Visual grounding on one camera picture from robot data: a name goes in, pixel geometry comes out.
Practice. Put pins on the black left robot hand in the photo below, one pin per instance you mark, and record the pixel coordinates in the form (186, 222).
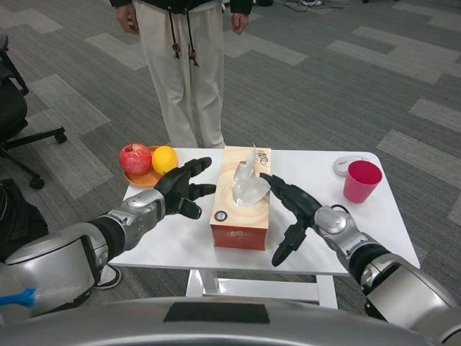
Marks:
(176, 187)

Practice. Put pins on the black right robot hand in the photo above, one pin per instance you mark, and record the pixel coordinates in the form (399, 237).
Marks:
(302, 203)

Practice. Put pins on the orange tissue box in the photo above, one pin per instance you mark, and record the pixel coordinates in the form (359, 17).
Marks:
(248, 216)

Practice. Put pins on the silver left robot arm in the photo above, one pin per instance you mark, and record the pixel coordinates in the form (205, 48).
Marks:
(137, 212)

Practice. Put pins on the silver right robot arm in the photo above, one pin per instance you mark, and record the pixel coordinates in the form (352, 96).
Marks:
(338, 223)

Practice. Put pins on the white tissue sheet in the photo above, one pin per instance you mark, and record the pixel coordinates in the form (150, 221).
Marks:
(248, 191)

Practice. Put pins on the orange fruit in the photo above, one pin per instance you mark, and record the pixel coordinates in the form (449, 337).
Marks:
(165, 159)

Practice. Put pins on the orange plate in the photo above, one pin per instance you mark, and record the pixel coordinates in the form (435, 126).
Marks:
(140, 180)

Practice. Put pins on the red apple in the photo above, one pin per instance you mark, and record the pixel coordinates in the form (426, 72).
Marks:
(135, 159)

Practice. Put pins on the white round lid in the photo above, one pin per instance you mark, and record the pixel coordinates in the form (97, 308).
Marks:
(340, 166)

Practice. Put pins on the pink plastic cup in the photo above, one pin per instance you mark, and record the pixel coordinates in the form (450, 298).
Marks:
(360, 180)

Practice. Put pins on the black and white sneaker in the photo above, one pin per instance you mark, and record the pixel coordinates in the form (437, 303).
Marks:
(109, 278)

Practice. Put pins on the person in cream trousers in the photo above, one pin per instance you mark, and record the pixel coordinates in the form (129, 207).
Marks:
(183, 72)

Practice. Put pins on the silver robot chest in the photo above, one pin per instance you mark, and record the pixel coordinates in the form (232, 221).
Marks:
(108, 324)

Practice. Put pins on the black office chair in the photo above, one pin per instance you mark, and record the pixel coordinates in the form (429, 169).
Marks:
(11, 115)

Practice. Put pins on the blue tape piece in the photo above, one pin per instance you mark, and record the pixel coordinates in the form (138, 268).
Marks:
(19, 297)

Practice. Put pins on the white table frame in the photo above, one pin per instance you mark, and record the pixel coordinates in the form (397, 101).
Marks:
(270, 288)

